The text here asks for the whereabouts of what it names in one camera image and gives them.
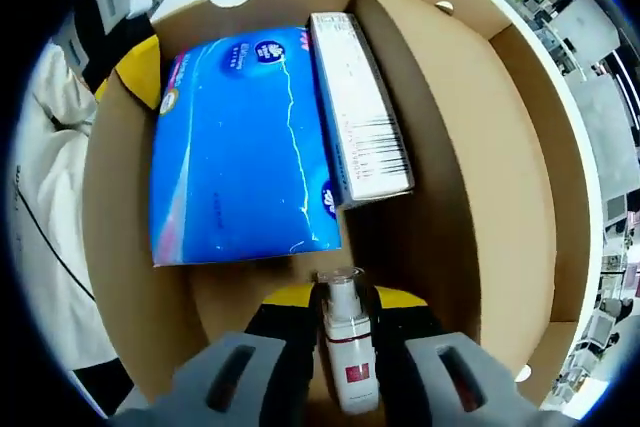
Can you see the white spray bottle red label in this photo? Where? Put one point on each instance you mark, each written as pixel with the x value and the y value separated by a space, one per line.
pixel 350 372

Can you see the small white carton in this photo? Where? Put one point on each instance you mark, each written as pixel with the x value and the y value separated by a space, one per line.
pixel 360 122

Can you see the person's black trousers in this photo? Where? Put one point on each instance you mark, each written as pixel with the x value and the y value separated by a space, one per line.
pixel 107 387

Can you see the brown cardboard shoe box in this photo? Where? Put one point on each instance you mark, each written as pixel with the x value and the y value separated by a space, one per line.
pixel 500 172

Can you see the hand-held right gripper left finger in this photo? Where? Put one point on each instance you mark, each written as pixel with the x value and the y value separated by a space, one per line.
pixel 280 357

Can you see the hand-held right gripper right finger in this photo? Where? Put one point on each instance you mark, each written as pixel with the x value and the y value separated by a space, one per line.
pixel 415 362

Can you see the blue tissue pack soft item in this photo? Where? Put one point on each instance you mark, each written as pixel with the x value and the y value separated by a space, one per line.
pixel 235 147

